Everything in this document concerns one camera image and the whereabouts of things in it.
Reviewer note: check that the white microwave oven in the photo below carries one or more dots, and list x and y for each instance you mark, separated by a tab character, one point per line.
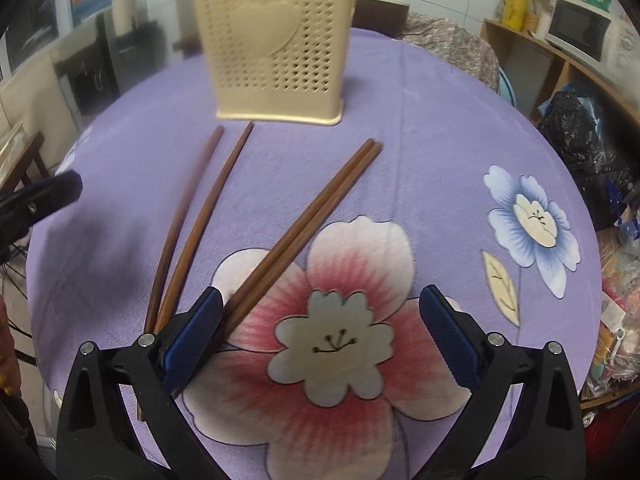
577	27

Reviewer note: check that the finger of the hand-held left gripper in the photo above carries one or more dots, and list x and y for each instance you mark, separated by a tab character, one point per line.
45	195

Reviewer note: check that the black plastic bag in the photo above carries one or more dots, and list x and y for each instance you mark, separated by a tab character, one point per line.
585	155

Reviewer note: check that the white paper cup stack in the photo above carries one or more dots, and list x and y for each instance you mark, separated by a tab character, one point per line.
122	12

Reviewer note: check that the wooden shelf unit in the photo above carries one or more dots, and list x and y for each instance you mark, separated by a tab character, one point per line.
520	55

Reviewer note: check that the grey water dispenser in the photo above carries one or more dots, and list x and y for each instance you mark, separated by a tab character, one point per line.
95	70

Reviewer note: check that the purple floral tablecloth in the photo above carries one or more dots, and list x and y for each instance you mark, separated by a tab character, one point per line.
425	185

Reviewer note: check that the square brown chopstick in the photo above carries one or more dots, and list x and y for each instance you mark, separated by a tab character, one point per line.
309	225
299	216

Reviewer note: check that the cream perforated chopstick holder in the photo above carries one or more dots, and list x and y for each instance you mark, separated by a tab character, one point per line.
260	85

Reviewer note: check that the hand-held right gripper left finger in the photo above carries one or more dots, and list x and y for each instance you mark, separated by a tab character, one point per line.
192	340

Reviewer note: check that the sliding glass window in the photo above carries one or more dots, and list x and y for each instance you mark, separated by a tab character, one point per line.
30	15

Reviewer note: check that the pile of colourful plastic bags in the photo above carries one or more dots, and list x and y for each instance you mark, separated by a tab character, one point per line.
617	320

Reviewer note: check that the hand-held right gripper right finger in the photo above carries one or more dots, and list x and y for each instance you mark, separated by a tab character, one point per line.
450	340

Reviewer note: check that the thin reddish brown chopstick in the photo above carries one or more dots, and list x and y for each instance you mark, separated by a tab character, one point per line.
214	140
246	131

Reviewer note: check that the patterned fabric chair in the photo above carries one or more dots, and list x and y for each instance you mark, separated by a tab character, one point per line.
450	45

